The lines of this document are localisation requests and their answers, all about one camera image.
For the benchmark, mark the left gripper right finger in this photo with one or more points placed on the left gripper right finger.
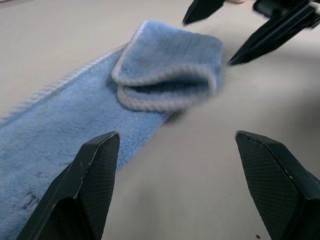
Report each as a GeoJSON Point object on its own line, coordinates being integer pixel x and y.
{"type": "Point", "coordinates": [280, 185]}

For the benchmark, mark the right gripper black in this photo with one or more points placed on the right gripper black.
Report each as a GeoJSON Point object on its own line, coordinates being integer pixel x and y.
{"type": "Point", "coordinates": [272, 7]}

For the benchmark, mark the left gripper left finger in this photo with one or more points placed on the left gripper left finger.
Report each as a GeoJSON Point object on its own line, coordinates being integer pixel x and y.
{"type": "Point", "coordinates": [82, 195]}

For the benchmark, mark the light blue fluffy towel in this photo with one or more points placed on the light blue fluffy towel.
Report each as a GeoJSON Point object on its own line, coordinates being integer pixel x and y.
{"type": "Point", "coordinates": [75, 115]}

